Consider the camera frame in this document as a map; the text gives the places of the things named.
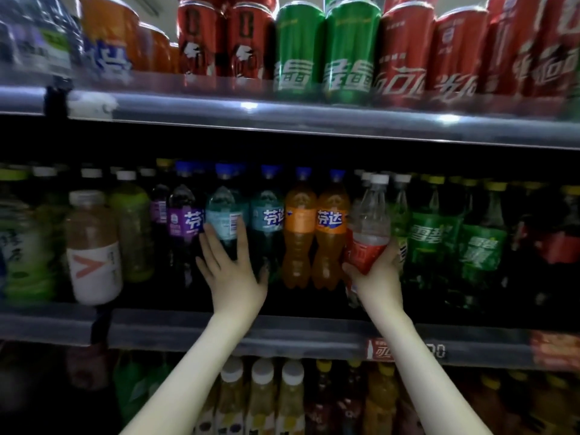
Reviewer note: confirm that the large teal soda bottle blue cap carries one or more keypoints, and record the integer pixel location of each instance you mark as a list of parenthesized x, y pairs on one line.
[(224, 208)]

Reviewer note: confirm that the person's left forearm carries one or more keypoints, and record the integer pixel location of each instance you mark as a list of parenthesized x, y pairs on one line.
[(190, 385)]

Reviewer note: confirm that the row of red soda cans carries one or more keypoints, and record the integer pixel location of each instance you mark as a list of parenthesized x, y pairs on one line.
[(453, 58)]

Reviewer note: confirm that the clear soda bottle red label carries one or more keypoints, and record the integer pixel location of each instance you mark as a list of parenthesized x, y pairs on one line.
[(371, 221)]

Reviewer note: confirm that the dark soda bottle purple label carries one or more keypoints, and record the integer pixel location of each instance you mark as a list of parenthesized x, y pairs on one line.
[(186, 221)]

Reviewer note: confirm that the white torn sticker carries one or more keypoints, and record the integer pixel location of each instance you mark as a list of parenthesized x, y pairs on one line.
[(90, 106)]

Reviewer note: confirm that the orange soda can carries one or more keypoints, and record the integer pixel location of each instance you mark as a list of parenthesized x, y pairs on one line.
[(156, 49), (108, 36)]

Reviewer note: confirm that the person's right forearm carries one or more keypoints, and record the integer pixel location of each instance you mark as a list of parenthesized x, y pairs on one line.
[(426, 380)]

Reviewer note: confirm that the row of tea juice bottles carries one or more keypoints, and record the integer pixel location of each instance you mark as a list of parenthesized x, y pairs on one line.
[(263, 398)]

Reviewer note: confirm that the person's right hand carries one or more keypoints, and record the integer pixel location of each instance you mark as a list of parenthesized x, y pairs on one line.
[(380, 289)]

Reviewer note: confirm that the person's left hand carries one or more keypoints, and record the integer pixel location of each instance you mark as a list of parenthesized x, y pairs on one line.
[(235, 289)]

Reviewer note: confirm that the stack of red printed cans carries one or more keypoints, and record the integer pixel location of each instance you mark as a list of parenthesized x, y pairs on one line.
[(226, 45)]

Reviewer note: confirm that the green soda can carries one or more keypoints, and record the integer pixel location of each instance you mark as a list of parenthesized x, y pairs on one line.
[(299, 54), (351, 54)]

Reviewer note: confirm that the red white shelf label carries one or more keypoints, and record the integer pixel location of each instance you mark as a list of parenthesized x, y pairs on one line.
[(376, 349)]

